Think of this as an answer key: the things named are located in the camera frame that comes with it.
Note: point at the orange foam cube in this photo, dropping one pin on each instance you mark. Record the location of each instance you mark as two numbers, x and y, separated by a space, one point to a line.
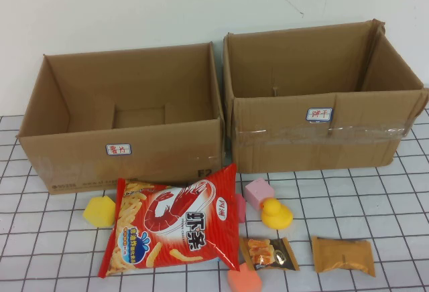
243 280

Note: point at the magenta foam cube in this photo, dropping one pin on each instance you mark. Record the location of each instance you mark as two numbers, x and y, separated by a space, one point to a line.
242 206

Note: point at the dark brown biscuit packet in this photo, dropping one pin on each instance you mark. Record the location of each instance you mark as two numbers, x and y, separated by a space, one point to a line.
268 253

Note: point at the cardboard box with clear tape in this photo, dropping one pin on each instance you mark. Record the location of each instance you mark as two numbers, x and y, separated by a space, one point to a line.
285 151

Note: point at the light pink foam cube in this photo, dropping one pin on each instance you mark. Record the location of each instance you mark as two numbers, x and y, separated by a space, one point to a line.
258 191

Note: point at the cardboard box with F2 print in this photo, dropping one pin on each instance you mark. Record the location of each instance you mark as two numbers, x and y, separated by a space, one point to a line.
161 151

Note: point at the yellow foam cube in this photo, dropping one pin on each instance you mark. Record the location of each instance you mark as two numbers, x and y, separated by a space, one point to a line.
99 211

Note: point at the yellow rubber duck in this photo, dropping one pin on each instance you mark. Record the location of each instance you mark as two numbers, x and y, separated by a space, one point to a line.
276 216

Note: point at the white blue-bordered paper label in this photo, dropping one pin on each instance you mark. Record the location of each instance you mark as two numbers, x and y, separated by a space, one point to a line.
119 149
320 114

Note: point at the plain orange-brown snack packet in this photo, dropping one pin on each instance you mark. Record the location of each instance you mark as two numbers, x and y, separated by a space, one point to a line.
343 255

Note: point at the red shrimp chips bag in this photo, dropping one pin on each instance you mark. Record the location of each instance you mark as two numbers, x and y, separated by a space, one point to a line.
174 231

